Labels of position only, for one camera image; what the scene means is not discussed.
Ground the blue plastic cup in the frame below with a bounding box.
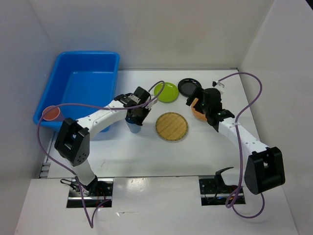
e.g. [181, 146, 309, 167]
[126, 119, 141, 133]

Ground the green-rimmed bamboo tray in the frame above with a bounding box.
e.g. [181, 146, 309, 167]
[155, 112, 189, 142]

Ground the pink plastic cup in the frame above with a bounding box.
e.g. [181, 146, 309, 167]
[42, 105, 65, 122]

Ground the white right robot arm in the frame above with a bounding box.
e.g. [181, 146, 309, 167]
[186, 87, 286, 195]

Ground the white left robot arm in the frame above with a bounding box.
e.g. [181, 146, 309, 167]
[54, 87, 157, 196]

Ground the blue plastic bin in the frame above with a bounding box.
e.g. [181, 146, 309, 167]
[33, 51, 120, 131]

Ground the black plastic plate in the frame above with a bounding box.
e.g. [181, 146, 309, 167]
[178, 78, 202, 97]

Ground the tan woven wicker tray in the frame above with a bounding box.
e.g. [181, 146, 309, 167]
[191, 98, 207, 122]

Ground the green plastic plate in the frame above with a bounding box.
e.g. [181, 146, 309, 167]
[158, 82, 179, 103]

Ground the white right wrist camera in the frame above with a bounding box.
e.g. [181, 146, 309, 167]
[212, 81, 225, 94]

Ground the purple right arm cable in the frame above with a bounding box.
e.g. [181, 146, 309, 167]
[217, 71, 266, 218]

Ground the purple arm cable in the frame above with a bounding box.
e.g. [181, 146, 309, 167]
[36, 80, 166, 229]
[217, 71, 266, 218]

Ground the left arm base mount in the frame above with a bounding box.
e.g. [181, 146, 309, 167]
[60, 178, 114, 209]

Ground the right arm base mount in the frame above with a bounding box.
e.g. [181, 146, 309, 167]
[199, 176, 237, 206]

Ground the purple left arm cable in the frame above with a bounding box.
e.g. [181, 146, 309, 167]
[36, 80, 166, 229]

